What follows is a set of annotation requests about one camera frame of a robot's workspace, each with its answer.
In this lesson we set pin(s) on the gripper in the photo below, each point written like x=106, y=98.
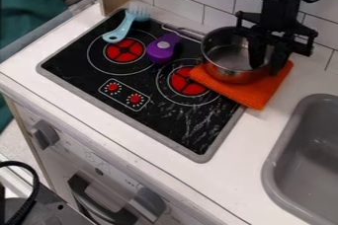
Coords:
x=279, y=25

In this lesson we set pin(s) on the silver pot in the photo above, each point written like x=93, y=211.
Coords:
x=224, y=56

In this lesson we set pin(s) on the toy stove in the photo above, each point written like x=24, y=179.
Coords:
x=136, y=84

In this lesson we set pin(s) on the orange cloth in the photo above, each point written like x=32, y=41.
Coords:
x=246, y=86

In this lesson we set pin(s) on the purple toy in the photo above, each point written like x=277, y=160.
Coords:
x=162, y=48

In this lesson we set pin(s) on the toy sink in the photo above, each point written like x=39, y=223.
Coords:
x=306, y=161

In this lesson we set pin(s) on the blue toy brush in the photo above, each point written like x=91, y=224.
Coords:
x=123, y=25

